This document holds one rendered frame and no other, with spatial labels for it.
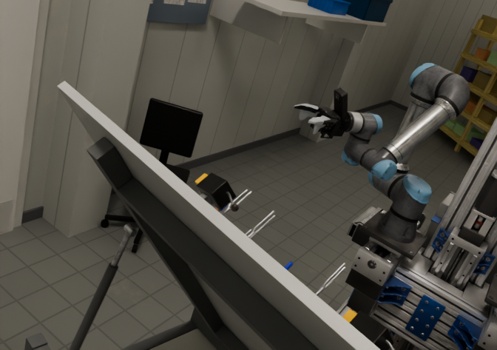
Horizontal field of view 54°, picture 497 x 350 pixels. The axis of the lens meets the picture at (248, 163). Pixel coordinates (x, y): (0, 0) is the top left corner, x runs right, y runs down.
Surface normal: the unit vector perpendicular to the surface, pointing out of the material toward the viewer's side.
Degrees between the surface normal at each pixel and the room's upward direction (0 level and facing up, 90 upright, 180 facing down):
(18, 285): 0
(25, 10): 90
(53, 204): 90
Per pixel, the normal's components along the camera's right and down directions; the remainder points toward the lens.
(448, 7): -0.54, 0.20
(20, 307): 0.29, -0.87
